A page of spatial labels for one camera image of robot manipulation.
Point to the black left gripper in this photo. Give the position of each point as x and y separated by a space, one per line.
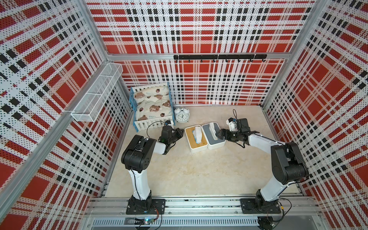
180 134

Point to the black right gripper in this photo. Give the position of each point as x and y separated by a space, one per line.
226 136

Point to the bamboo tissue box lid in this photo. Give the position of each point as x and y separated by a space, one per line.
195 138

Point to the blue tissue paper pack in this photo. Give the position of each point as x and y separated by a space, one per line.
197 133

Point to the white tissue box base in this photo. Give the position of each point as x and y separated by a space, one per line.
197 145

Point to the white tissue box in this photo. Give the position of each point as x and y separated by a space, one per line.
214 142

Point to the grey tissue box lid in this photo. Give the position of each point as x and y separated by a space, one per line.
212 135

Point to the yellow tissue paper pack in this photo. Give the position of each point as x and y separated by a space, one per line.
213 131

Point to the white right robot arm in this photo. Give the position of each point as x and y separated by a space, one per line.
287 165

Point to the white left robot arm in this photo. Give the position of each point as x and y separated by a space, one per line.
136 159

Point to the white alarm clock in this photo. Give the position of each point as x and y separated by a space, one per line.
182 114

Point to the blue white toy crib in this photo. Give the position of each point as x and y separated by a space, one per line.
149 123

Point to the bear print bedding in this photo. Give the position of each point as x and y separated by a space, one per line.
153 103

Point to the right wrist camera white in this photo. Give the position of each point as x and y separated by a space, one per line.
232 124

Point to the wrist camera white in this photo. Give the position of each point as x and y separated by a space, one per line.
169 123
232 124

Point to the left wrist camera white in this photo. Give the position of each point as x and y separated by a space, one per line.
169 123

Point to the black hook rail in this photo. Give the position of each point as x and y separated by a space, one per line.
249 57

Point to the white wire basket shelf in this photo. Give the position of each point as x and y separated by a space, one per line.
92 102

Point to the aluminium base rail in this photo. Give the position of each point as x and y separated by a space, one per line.
290 212

